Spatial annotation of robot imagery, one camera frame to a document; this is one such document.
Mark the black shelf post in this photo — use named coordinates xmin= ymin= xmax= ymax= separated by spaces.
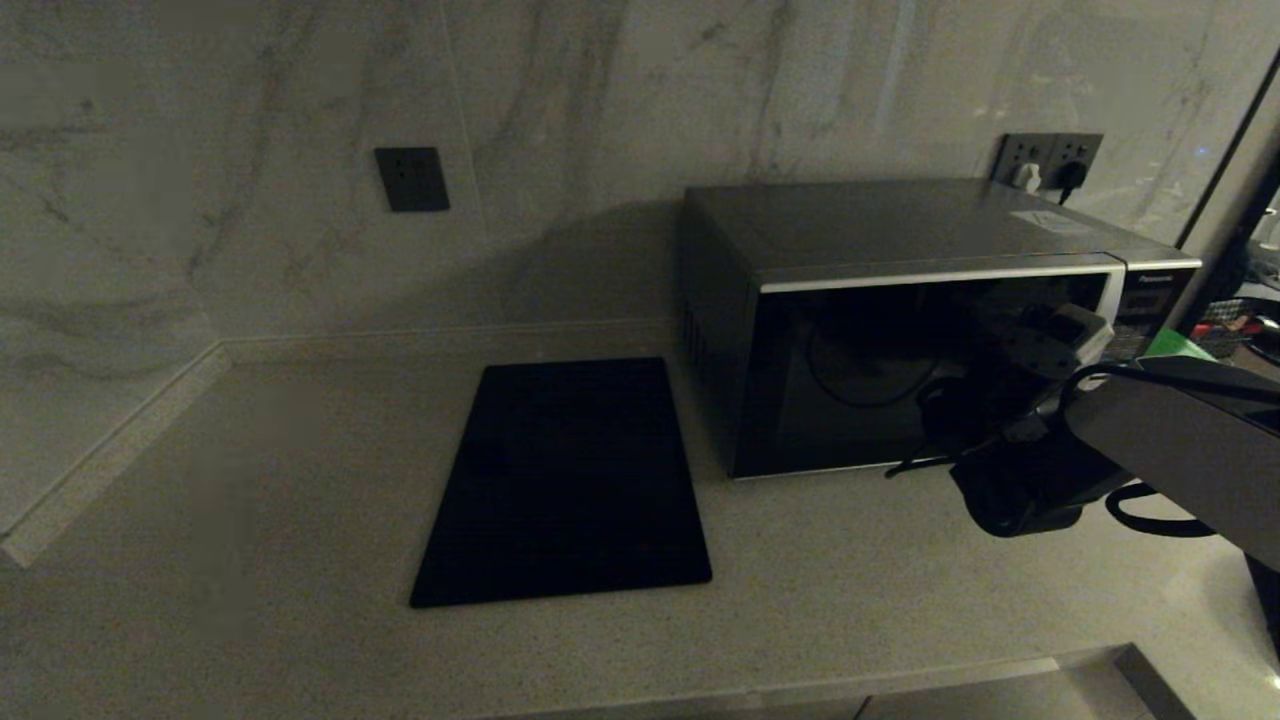
xmin=1180 ymin=175 xmax=1280 ymax=333

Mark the thin black frame bar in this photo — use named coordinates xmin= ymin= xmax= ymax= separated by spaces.
xmin=1175 ymin=45 xmax=1280 ymax=249

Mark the black wire basket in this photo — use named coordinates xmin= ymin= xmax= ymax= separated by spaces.
xmin=1190 ymin=298 xmax=1280 ymax=361

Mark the black glass microwave door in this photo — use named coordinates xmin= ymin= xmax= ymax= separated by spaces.
xmin=735 ymin=265 xmax=1126 ymax=479

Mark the dark single wall socket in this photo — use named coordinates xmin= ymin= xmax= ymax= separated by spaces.
xmin=374 ymin=147 xmax=451 ymax=213

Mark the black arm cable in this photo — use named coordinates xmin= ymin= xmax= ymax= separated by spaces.
xmin=1105 ymin=482 xmax=1219 ymax=538

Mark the black induction cooktop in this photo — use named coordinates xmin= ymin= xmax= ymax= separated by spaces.
xmin=409 ymin=357 xmax=714 ymax=609

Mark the silver black microwave oven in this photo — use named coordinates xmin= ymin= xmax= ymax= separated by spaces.
xmin=680 ymin=178 xmax=1204 ymax=481

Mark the green cutting board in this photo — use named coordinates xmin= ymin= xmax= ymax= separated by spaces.
xmin=1140 ymin=328 xmax=1216 ymax=361

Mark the dark double wall socket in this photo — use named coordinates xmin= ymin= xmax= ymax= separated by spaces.
xmin=995 ymin=132 xmax=1104 ymax=191

